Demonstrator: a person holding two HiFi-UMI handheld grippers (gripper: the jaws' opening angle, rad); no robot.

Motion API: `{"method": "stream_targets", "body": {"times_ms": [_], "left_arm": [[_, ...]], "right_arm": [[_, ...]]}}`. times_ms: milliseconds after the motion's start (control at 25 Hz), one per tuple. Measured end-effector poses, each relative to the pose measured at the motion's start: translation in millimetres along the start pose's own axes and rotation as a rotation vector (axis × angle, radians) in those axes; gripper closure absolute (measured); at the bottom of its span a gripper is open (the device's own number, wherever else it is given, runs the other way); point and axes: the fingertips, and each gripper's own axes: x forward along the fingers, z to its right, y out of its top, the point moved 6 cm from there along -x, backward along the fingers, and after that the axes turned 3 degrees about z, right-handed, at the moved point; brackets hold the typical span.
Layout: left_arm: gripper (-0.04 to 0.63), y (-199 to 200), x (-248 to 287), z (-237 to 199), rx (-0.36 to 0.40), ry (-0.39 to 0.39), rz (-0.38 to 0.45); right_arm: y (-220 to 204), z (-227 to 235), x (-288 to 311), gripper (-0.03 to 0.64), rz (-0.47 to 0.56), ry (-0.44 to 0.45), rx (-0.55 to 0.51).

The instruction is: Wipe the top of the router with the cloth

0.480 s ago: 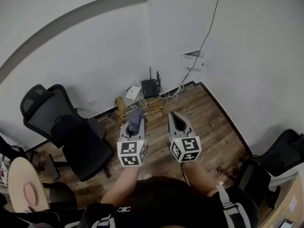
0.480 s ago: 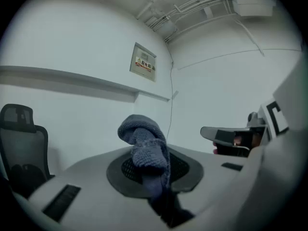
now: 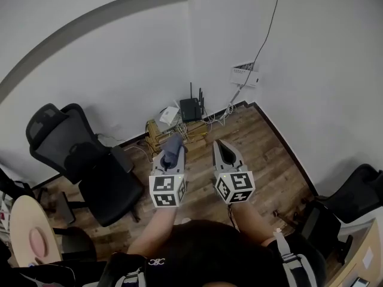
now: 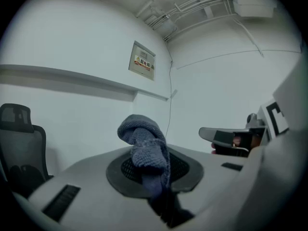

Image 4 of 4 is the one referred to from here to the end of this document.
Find blue-grey knit cloth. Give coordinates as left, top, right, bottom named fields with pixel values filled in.
left=117, top=114, right=176, bottom=202

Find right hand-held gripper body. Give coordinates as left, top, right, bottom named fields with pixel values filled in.
left=237, top=101, right=290, bottom=157

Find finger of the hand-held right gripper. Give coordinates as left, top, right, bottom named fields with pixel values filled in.
left=199, top=126, right=252, bottom=146

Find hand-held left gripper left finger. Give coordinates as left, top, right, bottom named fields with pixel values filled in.
left=24, top=147, right=167, bottom=231

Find white ceiling conduit pipes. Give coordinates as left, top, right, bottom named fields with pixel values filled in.
left=136, top=0, right=238, bottom=42

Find black mesh office chair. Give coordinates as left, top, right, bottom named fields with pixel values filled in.
left=0, top=103, right=54, bottom=198

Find white wall ledge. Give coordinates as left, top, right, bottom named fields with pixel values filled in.
left=0, top=64, right=169, bottom=103

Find grey wall distribution box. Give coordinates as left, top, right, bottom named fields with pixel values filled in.
left=128, top=40, right=156, bottom=81

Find thin grey wall cable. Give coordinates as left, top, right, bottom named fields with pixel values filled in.
left=165, top=42, right=174, bottom=139

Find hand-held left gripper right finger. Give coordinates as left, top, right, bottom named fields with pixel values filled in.
left=167, top=144, right=251, bottom=218

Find white ceiling box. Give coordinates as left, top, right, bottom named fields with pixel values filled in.
left=231, top=0, right=277, bottom=18

